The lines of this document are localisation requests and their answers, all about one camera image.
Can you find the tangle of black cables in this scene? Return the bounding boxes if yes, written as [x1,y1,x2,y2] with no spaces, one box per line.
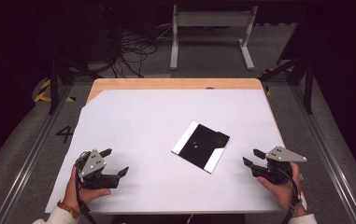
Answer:
[99,6,167,78]

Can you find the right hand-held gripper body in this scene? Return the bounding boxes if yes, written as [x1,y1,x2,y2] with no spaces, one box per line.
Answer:
[250,146,308,185]

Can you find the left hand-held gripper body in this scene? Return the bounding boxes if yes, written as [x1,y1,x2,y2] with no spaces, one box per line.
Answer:
[75,148,121,190]

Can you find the person's white sleeve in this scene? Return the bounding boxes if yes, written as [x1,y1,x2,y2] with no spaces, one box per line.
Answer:
[32,204,80,224]
[286,213,319,224]

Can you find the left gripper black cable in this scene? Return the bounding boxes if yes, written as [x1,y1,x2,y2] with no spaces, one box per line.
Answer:
[74,155,98,224]

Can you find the person's left white sleeve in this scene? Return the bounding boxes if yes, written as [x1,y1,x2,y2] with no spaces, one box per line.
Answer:
[32,204,80,224]

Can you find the black metal stand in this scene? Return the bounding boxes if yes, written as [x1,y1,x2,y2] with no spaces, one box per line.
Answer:
[46,59,102,115]
[258,55,315,115]

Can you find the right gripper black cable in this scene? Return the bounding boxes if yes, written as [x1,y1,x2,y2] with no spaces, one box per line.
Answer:
[275,167,303,224]

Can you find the aluminium floor rail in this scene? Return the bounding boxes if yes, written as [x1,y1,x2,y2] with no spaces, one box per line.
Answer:
[291,83,356,224]
[0,83,74,224]

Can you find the person's right hand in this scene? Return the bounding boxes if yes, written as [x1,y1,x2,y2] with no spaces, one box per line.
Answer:
[256,161,307,217]

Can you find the person's left hand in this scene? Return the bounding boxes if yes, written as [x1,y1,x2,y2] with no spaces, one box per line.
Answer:
[63,165,112,214]

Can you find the grey metal desk frame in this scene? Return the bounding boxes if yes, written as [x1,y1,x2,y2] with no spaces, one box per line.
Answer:
[169,4,259,71]

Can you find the white paper sheet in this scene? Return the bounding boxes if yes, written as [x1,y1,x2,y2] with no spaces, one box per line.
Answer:
[44,89,308,216]

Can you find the brown bead bracelet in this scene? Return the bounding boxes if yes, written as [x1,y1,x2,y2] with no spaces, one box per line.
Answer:
[56,200,80,219]

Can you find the person's right white sleeve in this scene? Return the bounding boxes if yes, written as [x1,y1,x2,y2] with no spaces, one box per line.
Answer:
[286,213,319,224]

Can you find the grey wrist strap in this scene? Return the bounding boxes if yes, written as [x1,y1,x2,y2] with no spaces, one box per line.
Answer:
[289,199,305,215]

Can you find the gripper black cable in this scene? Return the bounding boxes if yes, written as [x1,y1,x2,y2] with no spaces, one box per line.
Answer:
[275,167,303,224]
[74,155,98,224]

